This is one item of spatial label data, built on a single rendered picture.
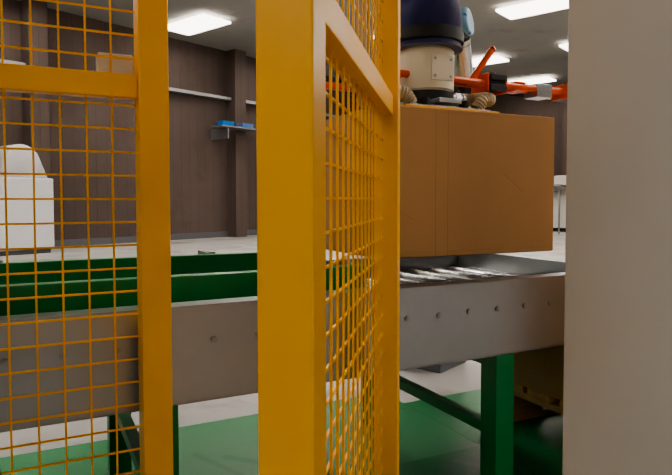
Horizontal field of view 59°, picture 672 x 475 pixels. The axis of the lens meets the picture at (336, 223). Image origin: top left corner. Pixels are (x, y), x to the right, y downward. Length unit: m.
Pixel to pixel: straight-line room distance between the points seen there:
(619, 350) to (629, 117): 0.27
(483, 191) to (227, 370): 0.89
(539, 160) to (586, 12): 1.08
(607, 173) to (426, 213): 0.89
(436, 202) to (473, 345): 0.39
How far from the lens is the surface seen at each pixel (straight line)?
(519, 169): 1.83
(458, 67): 2.68
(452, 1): 1.89
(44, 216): 9.95
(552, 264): 1.96
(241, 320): 1.23
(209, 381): 1.24
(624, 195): 0.77
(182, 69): 12.72
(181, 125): 12.52
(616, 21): 0.81
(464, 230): 1.70
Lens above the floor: 0.80
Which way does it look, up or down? 2 degrees down
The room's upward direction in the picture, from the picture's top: straight up
